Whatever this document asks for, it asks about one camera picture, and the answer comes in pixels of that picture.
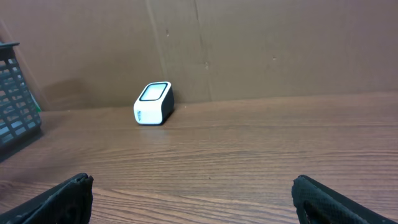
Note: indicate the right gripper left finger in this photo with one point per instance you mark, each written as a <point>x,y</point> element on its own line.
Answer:
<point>68,202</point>

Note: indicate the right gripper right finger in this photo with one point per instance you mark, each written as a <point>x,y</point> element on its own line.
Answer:
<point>316,203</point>

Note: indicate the white barcode scanner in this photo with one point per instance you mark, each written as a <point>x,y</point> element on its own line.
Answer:
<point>155,104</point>

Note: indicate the grey plastic mesh basket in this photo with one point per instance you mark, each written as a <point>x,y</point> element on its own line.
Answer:
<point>19,115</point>

